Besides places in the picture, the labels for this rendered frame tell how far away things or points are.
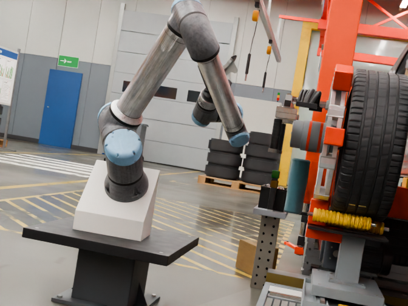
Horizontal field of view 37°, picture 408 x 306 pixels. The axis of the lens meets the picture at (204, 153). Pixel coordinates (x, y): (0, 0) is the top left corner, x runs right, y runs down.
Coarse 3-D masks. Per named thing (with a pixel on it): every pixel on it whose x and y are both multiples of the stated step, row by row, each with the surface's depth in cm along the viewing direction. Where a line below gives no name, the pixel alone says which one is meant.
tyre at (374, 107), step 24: (360, 72) 261; (384, 72) 265; (360, 96) 249; (384, 96) 248; (360, 120) 244; (384, 120) 244; (360, 144) 244; (384, 144) 242; (360, 168) 245; (384, 168) 243; (336, 192) 254; (360, 192) 251; (384, 192) 247; (384, 216) 258
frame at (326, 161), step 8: (344, 96) 257; (344, 104) 253; (328, 112) 251; (336, 112) 251; (328, 120) 251; (336, 120) 253; (336, 152) 250; (320, 160) 252; (328, 160) 251; (320, 168) 254; (328, 168) 253; (320, 176) 257; (328, 176) 256; (320, 184) 260; (328, 184) 259; (320, 192) 265; (328, 192) 263
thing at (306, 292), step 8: (304, 280) 292; (304, 288) 274; (304, 296) 268; (312, 296) 271; (320, 296) 258; (304, 304) 251; (312, 304) 251; (320, 304) 250; (328, 304) 252; (336, 304) 263; (344, 304) 266; (352, 304) 268; (360, 304) 268; (384, 304) 268
